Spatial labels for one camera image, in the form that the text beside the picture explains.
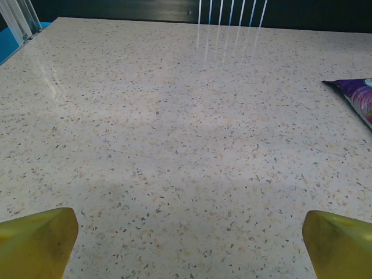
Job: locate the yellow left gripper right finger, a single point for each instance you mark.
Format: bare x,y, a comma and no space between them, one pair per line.
340,250

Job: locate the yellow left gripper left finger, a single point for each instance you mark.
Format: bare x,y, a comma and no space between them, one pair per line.
35,247

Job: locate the purple candy bag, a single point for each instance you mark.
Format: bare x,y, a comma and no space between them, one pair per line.
360,96

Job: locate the aluminium frame post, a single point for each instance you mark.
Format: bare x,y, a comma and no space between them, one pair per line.
19,20

